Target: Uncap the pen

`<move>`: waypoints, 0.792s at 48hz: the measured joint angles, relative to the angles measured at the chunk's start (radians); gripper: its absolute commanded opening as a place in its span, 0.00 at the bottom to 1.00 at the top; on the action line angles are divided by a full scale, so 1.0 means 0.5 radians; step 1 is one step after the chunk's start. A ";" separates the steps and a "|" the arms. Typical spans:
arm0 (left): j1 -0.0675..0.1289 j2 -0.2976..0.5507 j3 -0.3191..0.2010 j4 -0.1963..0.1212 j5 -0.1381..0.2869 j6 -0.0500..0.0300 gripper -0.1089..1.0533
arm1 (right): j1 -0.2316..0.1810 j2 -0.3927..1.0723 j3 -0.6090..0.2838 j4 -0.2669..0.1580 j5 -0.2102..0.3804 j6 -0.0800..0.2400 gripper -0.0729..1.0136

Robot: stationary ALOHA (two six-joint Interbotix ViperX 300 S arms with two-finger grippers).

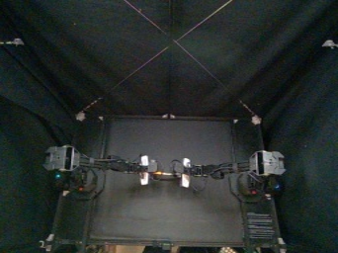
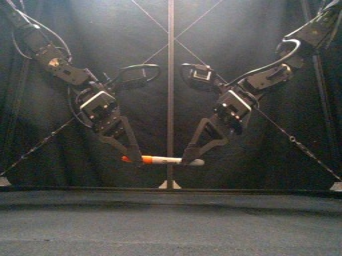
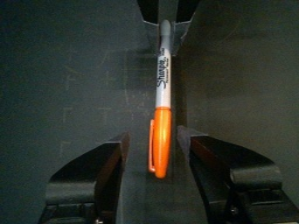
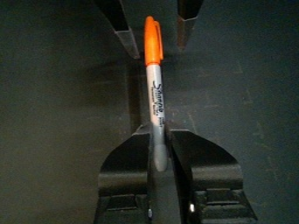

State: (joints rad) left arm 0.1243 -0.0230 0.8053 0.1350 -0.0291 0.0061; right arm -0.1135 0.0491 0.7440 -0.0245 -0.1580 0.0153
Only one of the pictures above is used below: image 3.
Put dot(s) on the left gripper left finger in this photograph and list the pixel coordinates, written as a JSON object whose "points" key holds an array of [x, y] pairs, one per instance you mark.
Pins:
{"points": [[86, 180]]}

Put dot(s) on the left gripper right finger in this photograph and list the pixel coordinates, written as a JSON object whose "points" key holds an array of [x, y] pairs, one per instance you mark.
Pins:
{"points": [[240, 180]]}

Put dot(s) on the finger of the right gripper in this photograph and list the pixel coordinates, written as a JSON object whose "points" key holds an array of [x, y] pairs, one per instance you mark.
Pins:
{"points": [[184, 17], [150, 14]]}

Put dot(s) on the grey marker pen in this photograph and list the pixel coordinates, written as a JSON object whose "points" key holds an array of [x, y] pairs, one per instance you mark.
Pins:
{"points": [[163, 131]]}

